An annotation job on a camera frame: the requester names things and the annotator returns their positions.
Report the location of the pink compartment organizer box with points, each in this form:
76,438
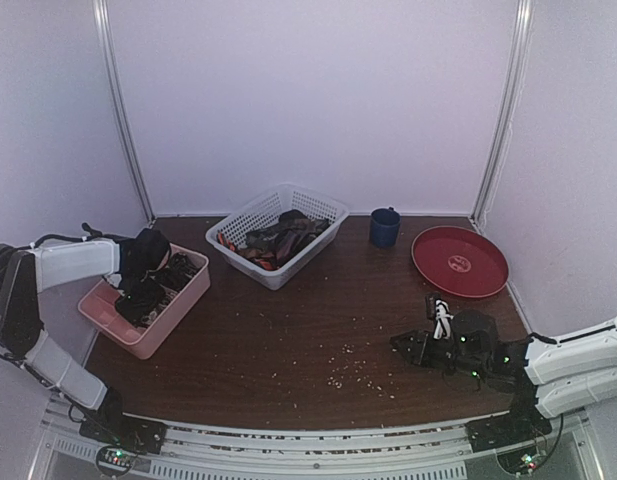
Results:
98,307

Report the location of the rolled dark tie in organizer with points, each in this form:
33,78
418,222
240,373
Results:
177,273

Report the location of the aluminium front rail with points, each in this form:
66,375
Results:
438,450

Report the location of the right frame post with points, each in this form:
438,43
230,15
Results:
503,127

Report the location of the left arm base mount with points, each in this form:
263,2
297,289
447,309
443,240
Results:
134,434

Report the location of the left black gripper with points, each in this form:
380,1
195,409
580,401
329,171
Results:
133,314

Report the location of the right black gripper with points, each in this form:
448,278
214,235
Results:
423,348

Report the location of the left frame post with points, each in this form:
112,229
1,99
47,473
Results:
106,42

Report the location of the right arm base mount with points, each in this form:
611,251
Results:
503,430

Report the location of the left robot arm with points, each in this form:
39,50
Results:
39,285

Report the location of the dark blue mug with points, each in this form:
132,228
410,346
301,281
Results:
384,227

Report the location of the red round plate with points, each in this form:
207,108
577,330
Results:
460,262

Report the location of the white perforated plastic basket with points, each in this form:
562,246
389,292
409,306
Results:
263,212

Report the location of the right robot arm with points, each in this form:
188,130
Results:
549,376

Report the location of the frame post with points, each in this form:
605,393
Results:
503,127
106,42

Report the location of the dark ties in basket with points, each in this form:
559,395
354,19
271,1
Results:
272,247

